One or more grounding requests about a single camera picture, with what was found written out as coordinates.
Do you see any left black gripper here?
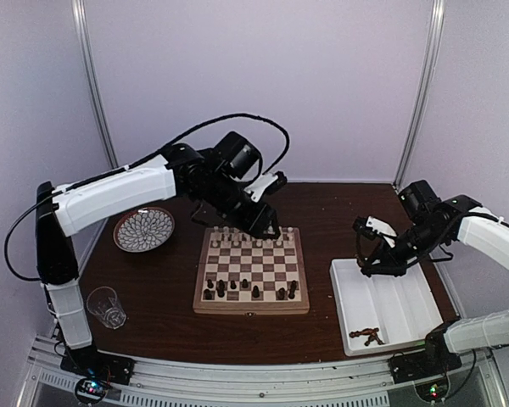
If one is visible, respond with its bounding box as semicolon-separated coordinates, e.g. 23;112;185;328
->
199;173;282;241

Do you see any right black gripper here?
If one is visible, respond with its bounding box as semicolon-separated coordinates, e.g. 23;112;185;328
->
362;220;447;277

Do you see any wooden chess board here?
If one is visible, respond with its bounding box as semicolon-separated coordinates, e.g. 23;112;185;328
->
193;227;310;316

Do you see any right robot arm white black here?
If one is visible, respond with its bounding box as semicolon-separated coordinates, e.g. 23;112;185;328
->
353;180;509;375

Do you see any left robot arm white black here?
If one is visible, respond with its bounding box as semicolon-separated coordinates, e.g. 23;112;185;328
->
12;131;287;376

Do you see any white chess pieces row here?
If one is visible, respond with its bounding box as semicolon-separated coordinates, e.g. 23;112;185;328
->
206;226;298;248

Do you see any brown chess piece pile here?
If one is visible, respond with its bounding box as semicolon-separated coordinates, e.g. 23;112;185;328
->
348;327;384;347

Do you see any white plastic compartment tray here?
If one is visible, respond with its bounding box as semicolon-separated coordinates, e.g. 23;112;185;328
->
329;259;443;357

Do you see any patterned ceramic plate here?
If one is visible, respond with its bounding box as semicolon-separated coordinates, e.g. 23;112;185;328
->
113;207;175;254

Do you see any clear drinking glass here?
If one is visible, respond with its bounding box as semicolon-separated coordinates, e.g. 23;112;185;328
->
86;286;126;330

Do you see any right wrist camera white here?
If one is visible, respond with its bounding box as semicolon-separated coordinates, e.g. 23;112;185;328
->
353;216;398;248

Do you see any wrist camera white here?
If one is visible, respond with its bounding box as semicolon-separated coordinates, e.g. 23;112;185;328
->
353;216;398;248
244;171;288;202

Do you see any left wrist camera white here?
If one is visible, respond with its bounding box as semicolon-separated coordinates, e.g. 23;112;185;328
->
244;171;288;202

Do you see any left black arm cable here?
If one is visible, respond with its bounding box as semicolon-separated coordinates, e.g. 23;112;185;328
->
3;113;291;281

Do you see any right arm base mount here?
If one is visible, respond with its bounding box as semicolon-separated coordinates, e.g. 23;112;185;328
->
388;351;462;384

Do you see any front aluminium rail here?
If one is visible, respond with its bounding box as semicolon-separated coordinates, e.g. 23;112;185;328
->
19;334;506;407

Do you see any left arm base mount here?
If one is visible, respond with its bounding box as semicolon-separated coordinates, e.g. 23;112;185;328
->
60;343;135;385

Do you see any right aluminium frame post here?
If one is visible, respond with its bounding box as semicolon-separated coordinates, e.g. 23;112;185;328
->
393;0;445;190

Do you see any aluminium frame post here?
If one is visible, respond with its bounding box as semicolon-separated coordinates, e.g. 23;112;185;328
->
393;0;445;190
71;0;119;170

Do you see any left aluminium frame post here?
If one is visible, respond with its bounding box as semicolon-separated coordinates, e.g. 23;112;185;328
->
71;0;119;170

